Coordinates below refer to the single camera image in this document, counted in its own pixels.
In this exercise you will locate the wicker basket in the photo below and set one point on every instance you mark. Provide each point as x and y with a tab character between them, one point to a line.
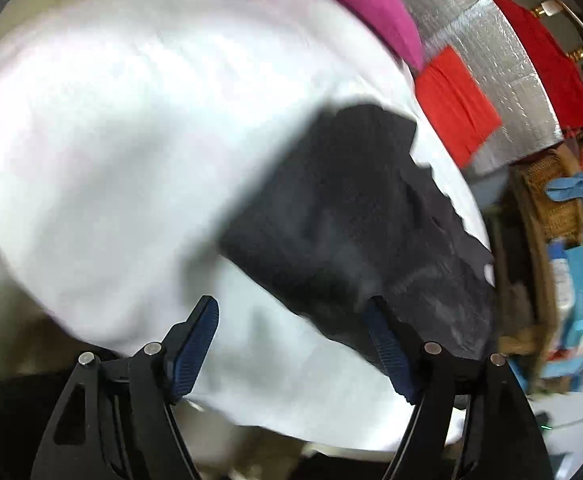
546	210

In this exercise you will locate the dark red hanging cloth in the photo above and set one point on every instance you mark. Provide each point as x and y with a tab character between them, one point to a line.
556	70

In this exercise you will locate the white bed sheet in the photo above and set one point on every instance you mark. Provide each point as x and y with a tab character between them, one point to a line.
121	135

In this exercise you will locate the dark grey jacket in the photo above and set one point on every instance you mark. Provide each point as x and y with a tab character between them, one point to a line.
346	210

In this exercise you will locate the silver insulation mat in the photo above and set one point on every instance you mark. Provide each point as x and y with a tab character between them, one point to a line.
491	50

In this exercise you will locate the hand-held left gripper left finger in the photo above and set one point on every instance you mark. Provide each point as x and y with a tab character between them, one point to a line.
194	345

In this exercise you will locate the magenta cloth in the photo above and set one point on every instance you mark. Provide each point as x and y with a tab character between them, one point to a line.
371	5

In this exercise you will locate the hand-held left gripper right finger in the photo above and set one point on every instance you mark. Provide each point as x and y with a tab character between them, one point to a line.
389	350

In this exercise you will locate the light blue cloth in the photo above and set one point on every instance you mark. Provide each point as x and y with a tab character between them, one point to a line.
571	187

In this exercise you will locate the red folded cloth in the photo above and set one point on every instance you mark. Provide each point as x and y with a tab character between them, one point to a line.
456	105

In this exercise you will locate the pile of blue boxes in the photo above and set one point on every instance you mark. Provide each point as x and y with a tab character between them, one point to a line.
579	300

